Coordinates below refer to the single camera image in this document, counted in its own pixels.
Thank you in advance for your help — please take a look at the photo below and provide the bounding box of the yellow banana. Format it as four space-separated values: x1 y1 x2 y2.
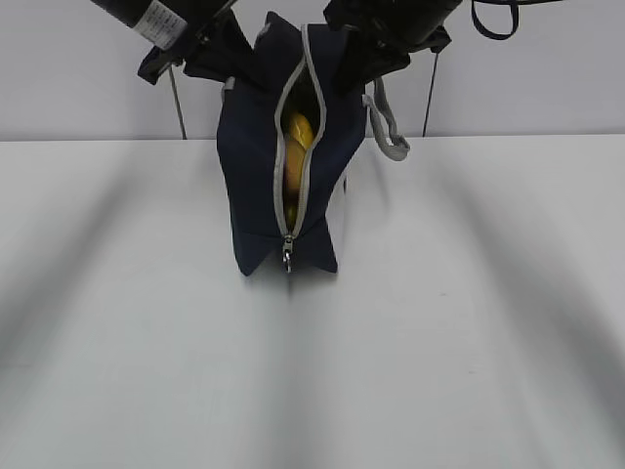
283 111 315 230

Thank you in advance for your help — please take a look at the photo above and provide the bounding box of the navy blue zipper bag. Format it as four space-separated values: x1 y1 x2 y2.
217 12 410 276

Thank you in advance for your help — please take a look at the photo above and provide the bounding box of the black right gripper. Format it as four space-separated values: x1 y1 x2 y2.
324 0 452 95

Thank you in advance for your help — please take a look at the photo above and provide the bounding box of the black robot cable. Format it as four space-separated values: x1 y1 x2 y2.
471 0 567 38

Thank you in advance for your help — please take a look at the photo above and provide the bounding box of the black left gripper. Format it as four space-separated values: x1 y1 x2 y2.
136 1 268 90

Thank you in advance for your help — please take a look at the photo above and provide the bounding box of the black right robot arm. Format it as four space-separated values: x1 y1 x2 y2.
323 0 460 94

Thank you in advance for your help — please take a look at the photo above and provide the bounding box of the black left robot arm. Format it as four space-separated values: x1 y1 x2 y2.
96 0 268 90

